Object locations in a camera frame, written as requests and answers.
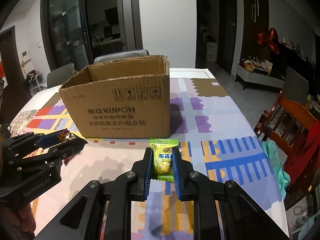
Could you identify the white low cabinet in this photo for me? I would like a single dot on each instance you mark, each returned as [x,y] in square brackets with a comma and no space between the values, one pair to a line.
[255,76]

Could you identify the glass sliding door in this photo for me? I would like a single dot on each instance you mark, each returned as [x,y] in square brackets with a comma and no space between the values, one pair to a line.
[67,30]

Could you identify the red foil balloon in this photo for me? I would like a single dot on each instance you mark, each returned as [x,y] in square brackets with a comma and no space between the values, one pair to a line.
[271,41]

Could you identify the white storage rack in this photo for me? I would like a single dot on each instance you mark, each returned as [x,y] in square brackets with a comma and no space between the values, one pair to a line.
[36,82]

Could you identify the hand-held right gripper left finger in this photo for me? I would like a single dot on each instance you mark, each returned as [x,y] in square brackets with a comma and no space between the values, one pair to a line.
[148,175]

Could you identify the patterned tablecloth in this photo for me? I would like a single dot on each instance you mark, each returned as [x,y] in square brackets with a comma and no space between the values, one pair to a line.
[220,140]

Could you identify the red cloth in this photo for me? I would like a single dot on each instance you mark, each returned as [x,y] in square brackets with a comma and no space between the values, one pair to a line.
[307,150]

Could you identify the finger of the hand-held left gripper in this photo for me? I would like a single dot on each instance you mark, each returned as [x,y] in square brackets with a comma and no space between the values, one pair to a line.
[47,140]
[72,147]

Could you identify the teal cloth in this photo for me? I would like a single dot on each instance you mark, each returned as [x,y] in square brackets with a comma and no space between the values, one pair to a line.
[272,155]

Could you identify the dark hallway door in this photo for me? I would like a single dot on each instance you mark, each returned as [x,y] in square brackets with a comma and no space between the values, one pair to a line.
[227,30]

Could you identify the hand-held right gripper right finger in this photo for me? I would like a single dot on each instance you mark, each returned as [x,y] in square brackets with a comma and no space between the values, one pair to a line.
[177,175]

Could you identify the person's left hand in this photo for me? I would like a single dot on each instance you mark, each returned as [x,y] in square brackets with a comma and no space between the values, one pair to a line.
[22,217]

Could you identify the cardboard box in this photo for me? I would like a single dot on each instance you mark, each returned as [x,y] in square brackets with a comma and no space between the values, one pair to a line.
[112,100]

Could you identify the grey framed door panel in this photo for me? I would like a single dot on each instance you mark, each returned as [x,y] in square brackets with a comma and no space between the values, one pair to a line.
[132,15]

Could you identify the white intercom panel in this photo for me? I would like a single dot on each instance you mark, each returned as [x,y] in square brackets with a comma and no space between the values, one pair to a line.
[25,56]

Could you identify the dark wooden door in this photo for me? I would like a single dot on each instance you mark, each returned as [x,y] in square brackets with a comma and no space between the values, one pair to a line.
[10,62]

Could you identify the green candy packet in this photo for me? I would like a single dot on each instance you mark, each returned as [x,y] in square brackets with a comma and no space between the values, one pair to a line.
[163,155]

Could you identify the wooden chair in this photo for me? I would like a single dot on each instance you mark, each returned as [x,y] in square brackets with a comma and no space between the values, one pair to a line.
[290,107]

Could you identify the dark wardrobe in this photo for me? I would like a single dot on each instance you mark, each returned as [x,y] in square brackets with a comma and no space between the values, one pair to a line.
[255,17]

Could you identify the white cardboard carton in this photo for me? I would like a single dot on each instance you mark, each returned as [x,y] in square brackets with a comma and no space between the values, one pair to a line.
[211,51]

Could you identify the gold red candy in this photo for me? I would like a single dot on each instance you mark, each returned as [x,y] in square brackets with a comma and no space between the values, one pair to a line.
[65,135]

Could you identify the grey dining chair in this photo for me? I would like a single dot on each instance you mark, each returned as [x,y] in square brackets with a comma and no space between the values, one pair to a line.
[120,56]
[295,85]
[57,76]

